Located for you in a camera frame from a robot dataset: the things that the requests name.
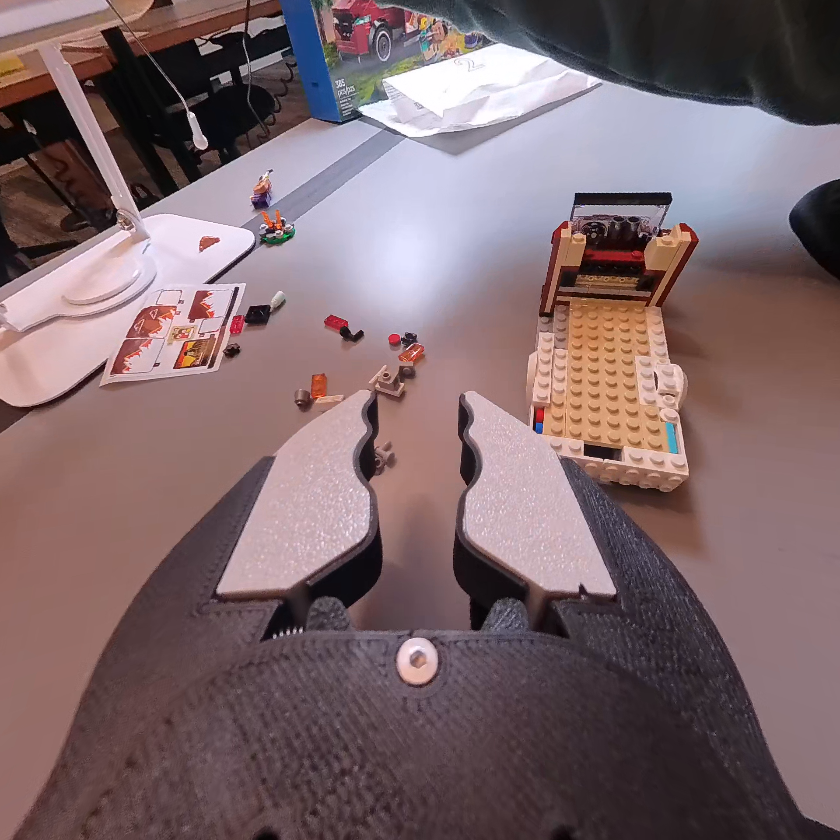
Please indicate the campfire brick build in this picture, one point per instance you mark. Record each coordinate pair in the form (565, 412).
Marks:
(275, 231)

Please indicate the black round microphone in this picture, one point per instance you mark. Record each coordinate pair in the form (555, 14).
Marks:
(239, 113)

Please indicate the white stand base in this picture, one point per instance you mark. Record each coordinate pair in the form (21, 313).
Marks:
(65, 328)

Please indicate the toy brick truck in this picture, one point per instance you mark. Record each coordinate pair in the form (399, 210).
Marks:
(604, 367)

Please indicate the person's right forearm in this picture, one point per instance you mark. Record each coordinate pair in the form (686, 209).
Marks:
(656, 46)

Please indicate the orange transparent tile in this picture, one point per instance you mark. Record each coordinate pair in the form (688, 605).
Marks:
(412, 354)

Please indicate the black square tile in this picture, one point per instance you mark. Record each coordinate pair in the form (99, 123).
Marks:
(258, 313)

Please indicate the grey round brick piece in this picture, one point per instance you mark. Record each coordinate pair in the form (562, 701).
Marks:
(302, 397)

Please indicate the purple toy minifigure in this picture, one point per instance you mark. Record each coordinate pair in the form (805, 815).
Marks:
(261, 193)

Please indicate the black rounded object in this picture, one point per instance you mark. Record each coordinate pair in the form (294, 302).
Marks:
(817, 226)

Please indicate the red brick plate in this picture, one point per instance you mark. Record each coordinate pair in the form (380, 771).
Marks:
(335, 321)

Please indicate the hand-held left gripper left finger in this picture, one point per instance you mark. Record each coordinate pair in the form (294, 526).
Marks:
(302, 512)

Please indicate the brown brick piece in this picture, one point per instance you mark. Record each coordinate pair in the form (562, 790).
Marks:
(210, 243)

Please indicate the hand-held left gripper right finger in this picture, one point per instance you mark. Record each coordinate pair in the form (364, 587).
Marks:
(525, 518)

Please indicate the brown wooden table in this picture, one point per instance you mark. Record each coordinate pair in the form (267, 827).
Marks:
(197, 19)

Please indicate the black table frame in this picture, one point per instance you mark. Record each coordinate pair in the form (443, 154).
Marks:
(148, 111)

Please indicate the black clip brick piece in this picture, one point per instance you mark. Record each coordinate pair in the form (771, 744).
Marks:
(351, 334)

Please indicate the stand top panel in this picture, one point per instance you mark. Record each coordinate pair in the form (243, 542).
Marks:
(65, 16)

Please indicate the orange transparent brick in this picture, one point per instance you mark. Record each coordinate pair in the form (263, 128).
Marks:
(319, 386)

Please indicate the white green-tipped piece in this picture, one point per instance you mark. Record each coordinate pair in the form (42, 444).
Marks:
(278, 300)

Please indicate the grey desk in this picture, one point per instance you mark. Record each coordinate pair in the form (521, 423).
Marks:
(459, 229)

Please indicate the white paper bag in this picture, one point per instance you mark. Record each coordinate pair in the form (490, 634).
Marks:
(472, 92)

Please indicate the blue toy box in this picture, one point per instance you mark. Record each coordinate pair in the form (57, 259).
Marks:
(315, 65)

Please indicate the sticker sheet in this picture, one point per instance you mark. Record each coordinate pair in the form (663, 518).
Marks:
(170, 334)

